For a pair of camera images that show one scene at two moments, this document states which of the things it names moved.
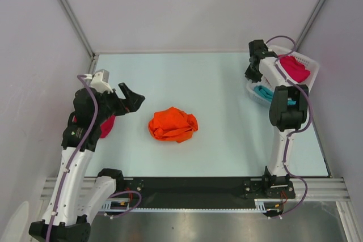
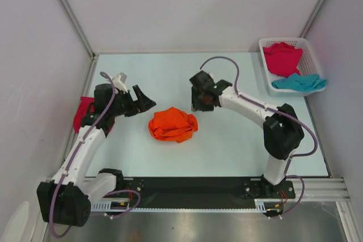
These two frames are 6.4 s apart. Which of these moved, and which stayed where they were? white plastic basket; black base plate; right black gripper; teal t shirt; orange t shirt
Moved: right black gripper; white plastic basket; teal t shirt
Stayed: orange t shirt; black base plate
